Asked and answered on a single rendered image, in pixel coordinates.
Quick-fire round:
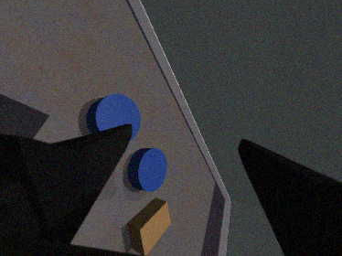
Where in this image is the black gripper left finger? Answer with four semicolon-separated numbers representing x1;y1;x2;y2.
0;123;133;244

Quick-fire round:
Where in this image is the blue cylinder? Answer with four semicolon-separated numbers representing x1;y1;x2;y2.
86;94;141;141
127;148;167;192

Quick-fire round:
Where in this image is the tan rectangular block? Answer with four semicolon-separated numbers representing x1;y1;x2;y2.
127;198;171;256

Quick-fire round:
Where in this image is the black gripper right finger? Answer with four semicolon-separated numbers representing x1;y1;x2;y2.
238;139;342;256

